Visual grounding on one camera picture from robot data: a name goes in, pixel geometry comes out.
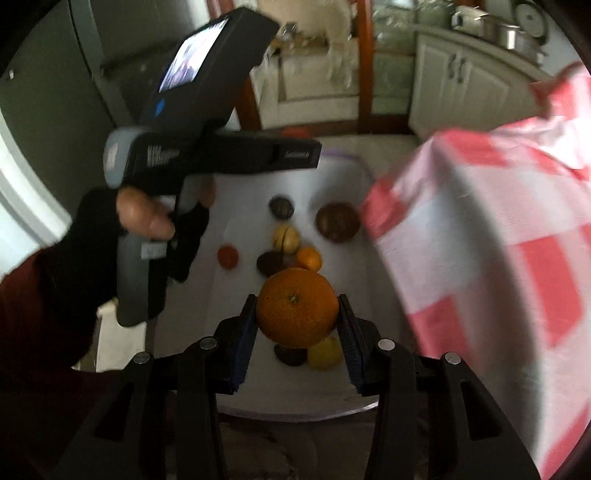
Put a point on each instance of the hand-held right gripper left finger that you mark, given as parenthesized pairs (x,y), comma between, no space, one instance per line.
(244,341)

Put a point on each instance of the person's left forearm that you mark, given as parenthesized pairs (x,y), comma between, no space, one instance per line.
(37,314)

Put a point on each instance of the large red apple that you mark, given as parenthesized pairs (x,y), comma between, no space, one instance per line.
(337,222)

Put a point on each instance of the small red tomato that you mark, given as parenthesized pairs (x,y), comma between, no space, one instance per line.
(227,257)

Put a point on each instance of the yellow kumquat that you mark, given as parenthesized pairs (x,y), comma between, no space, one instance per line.
(325,354)
(286,237)

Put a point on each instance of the red white checked tablecloth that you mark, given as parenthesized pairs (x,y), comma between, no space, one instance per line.
(485,230)

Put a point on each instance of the white kitchen cabinet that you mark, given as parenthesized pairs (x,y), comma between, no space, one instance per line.
(443,83)

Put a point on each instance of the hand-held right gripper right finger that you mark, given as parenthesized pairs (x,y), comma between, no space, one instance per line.
(348,341)

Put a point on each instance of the person's left hand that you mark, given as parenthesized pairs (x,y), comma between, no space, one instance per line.
(143,214)

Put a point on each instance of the white chair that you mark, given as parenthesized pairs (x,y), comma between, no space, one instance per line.
(339,41)

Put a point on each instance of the steel pot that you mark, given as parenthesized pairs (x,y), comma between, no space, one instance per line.
(510,36)

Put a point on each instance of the orange tangerine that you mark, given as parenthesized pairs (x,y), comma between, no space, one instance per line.
(308,258)
(298,309)

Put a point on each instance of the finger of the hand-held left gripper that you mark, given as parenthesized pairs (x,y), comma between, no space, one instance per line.
(298,154)

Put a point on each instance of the wooden door frame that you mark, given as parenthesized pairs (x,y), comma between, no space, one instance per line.
(364,69)

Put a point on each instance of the dark shrivelled fruit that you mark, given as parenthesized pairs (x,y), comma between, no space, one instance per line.
(281,207)
(272,264)
(291,356)

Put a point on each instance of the white bin with purple liner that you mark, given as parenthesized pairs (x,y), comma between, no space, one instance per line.
(249,221)

